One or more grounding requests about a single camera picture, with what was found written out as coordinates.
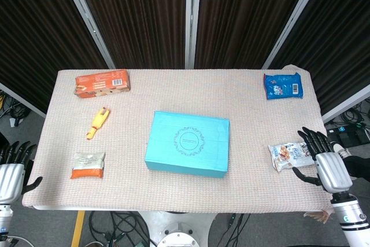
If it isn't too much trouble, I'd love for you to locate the blue snack bag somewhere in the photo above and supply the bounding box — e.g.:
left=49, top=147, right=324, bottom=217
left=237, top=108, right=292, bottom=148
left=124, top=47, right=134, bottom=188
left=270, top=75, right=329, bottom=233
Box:
left=262, top=72, right=305, bottom=100

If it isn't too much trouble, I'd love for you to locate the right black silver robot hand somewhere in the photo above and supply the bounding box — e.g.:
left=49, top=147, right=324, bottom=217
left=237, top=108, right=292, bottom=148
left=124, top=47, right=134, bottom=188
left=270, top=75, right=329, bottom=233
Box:
left=291, top=126, right=354, bottom=194

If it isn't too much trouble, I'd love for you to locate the yellow floor tape strip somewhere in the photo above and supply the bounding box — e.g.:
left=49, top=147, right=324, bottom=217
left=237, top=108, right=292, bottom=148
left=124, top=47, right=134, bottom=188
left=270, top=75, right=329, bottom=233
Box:
left=70, top=211, right=87, bottom=247

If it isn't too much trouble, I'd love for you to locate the teal cardboard shoe box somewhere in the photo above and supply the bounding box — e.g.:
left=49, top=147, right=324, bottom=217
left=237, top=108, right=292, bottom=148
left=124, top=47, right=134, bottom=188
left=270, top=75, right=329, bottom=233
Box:
left=144, top=110, right=231, bottom=179

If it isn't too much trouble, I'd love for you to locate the white and orange snack bag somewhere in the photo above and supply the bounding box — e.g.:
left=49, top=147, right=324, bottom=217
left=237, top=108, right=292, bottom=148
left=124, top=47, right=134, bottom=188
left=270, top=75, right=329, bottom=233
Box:
left=70, top=152, right=106, bottom=180

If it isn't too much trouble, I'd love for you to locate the white printed snack bag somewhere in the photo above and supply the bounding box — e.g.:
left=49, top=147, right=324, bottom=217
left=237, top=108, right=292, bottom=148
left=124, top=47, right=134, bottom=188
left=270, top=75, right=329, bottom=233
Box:
left=267, top=142, right=317, bottom=172

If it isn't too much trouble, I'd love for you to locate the orange biscuit box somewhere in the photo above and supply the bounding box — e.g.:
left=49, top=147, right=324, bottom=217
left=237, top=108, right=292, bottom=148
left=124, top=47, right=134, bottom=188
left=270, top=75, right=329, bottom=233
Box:
left=74, top=69, right=131, bottom=99

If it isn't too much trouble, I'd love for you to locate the yellow rubber chicken toy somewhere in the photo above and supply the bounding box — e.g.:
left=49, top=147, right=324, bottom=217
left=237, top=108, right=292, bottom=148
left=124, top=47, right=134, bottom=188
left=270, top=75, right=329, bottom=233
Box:
left=84, top=106, right=111, bottom=141

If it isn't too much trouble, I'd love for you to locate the black floor cable bundle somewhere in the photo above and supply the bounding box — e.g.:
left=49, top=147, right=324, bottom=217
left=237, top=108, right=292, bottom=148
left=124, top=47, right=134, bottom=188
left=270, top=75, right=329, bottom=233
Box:
left=88, top=211, right=151, bottom=247

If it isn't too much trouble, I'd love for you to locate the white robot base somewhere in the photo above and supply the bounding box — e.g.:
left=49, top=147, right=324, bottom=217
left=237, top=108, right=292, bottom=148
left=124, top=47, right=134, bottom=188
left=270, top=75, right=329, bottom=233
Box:
left=138, top=211, right=218, bottom=247

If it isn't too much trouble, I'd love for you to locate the dark ribbed partition panel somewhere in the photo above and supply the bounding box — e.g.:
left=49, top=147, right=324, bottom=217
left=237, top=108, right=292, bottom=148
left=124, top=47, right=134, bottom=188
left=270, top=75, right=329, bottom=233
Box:
left=0, top=0, right=110, bottom=114
left=71, top=0, right=189, bottom=70
left=193, top=0, right=316, bottom=70
left=271, top=0, right=370, bottom=115

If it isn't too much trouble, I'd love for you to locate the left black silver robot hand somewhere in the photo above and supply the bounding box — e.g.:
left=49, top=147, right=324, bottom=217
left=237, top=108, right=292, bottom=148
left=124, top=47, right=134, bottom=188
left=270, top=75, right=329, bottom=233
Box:
left=0, top=141, right=43, bottom=205

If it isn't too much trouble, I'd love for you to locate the beige waffle-weave tablecloth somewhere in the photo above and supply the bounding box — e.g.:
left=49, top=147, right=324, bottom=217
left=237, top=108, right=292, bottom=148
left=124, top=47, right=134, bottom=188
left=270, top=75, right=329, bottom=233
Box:
left=21, top=64, right=334, bottom=224

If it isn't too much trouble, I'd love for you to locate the grey partition post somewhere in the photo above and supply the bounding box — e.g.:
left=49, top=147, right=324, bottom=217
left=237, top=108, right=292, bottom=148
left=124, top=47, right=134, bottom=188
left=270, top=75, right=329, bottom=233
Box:
left=57, top=0, right=117, bottom=70
left=261, top=0, right=329, bottom=70
left=184, top=0, right=203, bottom=70

